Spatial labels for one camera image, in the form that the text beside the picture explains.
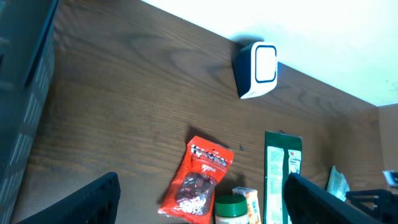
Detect grey plastic mesh basket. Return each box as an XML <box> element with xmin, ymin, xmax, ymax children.
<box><xmin>1</xmin><ymin>0</ymin><xmax>60</xmax><ymax>223</ymax></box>

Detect red snack bag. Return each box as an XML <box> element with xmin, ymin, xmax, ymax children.
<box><xmin>158</xmin><ymin>136</ymin><xmax>234</xmax><ymax>223</ymax></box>

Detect green 3M product package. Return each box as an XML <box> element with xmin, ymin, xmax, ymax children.
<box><xmin>264</xmin><ymin>131</ymin><xmax>302</xmax><ymax>224</ymax></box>

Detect teal tissue packet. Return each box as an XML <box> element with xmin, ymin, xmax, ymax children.
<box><xmin>326</xmin><ymin>166</ymin><xmax>350</xmax><ymax>202</ymax></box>

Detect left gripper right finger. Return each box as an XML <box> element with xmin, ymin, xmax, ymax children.
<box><xmin>283</xmin><ymin>173</ymin><xmax>379</xmax><ymax>224</ymax></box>

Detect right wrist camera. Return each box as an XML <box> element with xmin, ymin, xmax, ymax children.
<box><xmin>382</xmin><ymin>170</ymin><xmax>398</xmax><ymax>188</ymax></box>

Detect small orange packet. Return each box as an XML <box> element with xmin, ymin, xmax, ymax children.
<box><xmin>232</xmin><ymin>187</ymin><xmax>262</xmax><ymax>224</ymax></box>

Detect green-lid seasoning jar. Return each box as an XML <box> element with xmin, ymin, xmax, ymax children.
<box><xmin>214</xmin><ymin>194</ymin><xmax>249</xmax><ymax>224</ymax></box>

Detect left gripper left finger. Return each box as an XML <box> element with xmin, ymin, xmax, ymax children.
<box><xmin>19</xmin><ymin>172</ymin><xmax>121</xmax><ymax>224</ymax></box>

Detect white barcode scanner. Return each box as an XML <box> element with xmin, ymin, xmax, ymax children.
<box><xmin>233</xmin><ymin>42</ymin><xmax>278</xmax><ymax>100</ymax></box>

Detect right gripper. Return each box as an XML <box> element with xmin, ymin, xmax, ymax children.
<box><xmin>346</xmin><ymin>189</ymin><xmax>397</xmax><ymax>223</ymax></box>

